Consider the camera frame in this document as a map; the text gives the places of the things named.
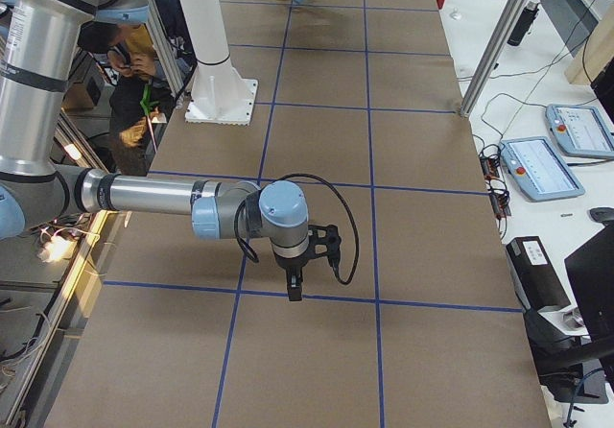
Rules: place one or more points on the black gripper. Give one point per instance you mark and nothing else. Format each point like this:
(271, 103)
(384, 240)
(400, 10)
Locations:
(291, 264)

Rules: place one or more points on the black box with label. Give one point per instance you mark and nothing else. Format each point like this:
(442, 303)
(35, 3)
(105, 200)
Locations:
(535, 280)

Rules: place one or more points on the person in yellow shirt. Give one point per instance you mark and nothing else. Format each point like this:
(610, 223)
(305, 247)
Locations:
(130, 52)

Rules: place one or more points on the near teach pendant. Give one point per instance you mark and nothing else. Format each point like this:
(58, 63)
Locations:
(539, 170)

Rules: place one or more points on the teach pendant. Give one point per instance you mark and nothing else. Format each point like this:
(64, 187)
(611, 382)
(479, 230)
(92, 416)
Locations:
(539, 170)
(580, 131)

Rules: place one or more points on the black computer monitor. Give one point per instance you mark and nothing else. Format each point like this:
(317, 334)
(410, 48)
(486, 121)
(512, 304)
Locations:
(590, 272)

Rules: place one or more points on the far teach pendant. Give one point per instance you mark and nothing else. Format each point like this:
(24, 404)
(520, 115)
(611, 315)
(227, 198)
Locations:
(580, 131)

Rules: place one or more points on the black water bottle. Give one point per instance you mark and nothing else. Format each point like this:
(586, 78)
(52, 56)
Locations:
(524, 23)

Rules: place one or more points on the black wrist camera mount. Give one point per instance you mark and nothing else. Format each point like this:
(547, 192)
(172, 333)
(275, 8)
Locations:
(324, 241)

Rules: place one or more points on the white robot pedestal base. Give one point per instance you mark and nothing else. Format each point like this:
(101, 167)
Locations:
(219, 95)

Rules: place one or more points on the aluminium frame post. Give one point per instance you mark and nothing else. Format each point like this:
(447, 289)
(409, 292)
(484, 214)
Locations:
(508, 19)

